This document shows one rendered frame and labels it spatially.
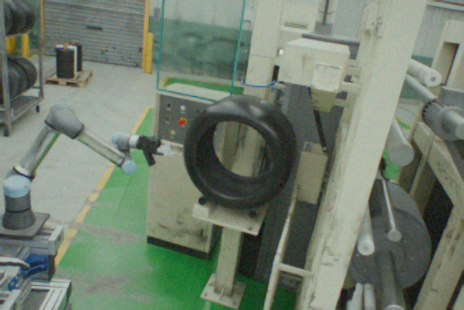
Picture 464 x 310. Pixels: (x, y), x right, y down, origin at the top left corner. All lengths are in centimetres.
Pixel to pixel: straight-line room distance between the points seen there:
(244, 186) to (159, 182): 93
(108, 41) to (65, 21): 120
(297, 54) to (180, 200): 175
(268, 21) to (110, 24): 931
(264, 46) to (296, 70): 67
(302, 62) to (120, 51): 995
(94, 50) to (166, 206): 880
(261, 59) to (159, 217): 154
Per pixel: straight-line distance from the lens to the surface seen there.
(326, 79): 142
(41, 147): 219
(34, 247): 224
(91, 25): 1142
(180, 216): 302
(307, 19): 536
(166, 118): 281
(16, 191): 212
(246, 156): 231
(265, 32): 216
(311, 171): 220
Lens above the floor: 187
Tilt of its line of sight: 21 degrees down
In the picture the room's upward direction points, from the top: 9 degrees clockwise
